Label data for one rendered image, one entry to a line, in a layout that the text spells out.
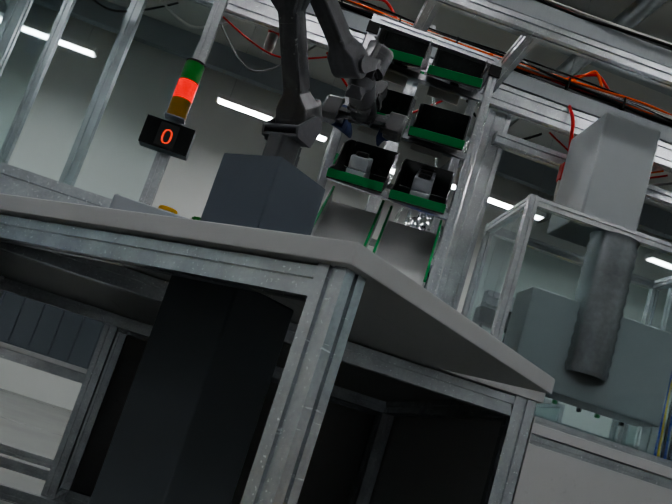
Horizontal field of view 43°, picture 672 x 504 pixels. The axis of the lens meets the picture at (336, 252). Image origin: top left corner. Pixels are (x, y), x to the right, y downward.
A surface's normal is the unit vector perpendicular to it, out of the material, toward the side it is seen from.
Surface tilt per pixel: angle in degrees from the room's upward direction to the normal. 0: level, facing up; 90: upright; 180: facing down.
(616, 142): 90
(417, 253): 45
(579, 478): 90
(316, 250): 90
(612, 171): 90
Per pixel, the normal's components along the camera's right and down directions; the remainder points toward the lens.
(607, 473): 0.14, -0.18
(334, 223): 0.19, -0.82
